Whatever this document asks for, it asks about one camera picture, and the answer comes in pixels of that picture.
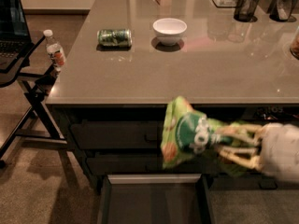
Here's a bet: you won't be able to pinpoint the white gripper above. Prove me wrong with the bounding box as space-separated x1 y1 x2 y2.
214 123 299 183

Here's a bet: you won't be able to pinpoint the green rice chip bag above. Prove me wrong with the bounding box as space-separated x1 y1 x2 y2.
160 96 247 177

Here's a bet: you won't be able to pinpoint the bottom right dark drawer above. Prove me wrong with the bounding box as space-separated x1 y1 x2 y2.
211 175 299 190

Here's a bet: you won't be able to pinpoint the dark drawer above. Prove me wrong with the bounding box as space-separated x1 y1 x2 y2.
235 107 299 148
70 121 164 149
86 154 221 175
211 175 299 190

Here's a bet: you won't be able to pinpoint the top right dark drawer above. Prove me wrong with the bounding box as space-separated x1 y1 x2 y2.
235 107 299 148

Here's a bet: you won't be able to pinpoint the snack bags in top drawer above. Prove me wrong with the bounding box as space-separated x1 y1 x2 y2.
253 106 299 120

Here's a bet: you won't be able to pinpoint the open bottom left drawer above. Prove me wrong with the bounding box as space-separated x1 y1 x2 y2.
97 174 216 224

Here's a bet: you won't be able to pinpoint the middle left dark drawer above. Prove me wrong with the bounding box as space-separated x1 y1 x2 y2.
86 154 221 175

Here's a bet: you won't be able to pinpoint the grey kitchen counter cabinet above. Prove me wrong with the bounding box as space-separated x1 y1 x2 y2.
47 0 299 187

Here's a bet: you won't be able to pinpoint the top left dark drawer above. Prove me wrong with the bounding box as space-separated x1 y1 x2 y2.
70 121 164 149

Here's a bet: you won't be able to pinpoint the snack jar at right edge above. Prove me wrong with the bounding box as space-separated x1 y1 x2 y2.
290 27 299 60

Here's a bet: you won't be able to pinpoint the black mesh cup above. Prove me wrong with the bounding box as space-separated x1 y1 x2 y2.
234 0 260 22

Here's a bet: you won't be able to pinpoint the white bowl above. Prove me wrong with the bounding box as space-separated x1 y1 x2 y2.
152 18 187 46

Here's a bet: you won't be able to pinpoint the green soda can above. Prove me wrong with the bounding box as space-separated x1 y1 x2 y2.
97 29 132 48

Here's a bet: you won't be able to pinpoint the clear plastic water bottle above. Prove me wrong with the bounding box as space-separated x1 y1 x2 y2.
43 29 66 72

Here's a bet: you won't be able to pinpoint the black laptop stand table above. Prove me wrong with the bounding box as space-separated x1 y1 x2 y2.
0 31 64 168

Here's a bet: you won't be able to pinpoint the black laptop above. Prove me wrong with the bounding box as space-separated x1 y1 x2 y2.
0 0 33 73

